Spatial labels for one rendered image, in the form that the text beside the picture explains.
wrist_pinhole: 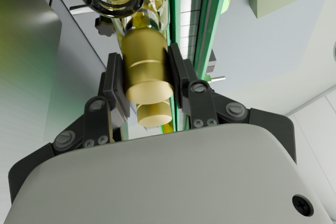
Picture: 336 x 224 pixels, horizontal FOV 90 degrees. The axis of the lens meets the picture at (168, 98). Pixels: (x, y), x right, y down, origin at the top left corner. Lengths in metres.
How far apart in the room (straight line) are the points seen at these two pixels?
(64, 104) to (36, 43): 0.11
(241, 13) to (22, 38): 0.61
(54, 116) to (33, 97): 0.08
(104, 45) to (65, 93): 0.20
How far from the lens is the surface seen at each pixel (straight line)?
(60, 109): 0.31
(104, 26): 0.27
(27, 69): 0.22
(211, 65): 0.70
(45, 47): 0.26
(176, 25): 0.34
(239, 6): 0.67
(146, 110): 0.15
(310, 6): 0.84
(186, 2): 0.42
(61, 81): 0.33
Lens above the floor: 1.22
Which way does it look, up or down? 26 degrees down
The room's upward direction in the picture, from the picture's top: 170 degrees clockwise
